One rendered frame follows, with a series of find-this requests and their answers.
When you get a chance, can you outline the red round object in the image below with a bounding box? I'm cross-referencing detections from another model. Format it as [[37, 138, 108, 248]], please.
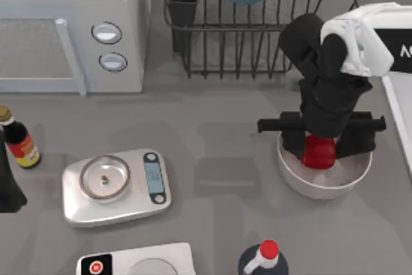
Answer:
[[300, 134, 337, 171]]

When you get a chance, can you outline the white bowl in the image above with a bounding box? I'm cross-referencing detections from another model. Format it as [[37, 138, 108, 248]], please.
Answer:
[[277, 133, 374, 200]]

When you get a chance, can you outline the dark bottle with red cap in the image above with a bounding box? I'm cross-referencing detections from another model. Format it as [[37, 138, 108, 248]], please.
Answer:
[[238, 239, 289, 275]]

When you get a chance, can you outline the silver kitchen scale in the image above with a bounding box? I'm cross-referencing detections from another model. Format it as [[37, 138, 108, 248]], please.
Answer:
[[61, 148, 173, 229]]

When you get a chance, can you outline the pale microwave oven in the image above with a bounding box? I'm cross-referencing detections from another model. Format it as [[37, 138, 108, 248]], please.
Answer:
[[0, 0, 153, 96]]

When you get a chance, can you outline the white scale with black panel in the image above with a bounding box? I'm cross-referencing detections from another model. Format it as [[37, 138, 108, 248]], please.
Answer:
[[75, 242, 198, 275]]

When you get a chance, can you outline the round microwave knob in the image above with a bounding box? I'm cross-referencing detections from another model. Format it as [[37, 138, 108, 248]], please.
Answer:
[[91, 21, 124, 45], [98, 52, 129, 73]]

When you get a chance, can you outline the dark sauce bottle red label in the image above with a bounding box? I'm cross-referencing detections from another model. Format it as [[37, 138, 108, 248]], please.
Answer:
[[0, 105, 42, 170]]

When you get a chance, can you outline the microwave door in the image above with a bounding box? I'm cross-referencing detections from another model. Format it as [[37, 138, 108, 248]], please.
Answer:
[[0, 17, 81, 95]]

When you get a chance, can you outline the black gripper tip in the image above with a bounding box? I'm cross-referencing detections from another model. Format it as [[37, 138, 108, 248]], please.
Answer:
[[0, 126, 28, 214]]

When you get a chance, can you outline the black wire dish rack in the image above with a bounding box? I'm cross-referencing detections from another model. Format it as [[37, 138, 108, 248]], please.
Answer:
[[163, 0, 360, 80]]

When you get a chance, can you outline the pale microwave door handle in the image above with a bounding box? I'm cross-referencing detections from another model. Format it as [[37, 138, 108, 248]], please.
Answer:
[[54, 18, 88, 97]]

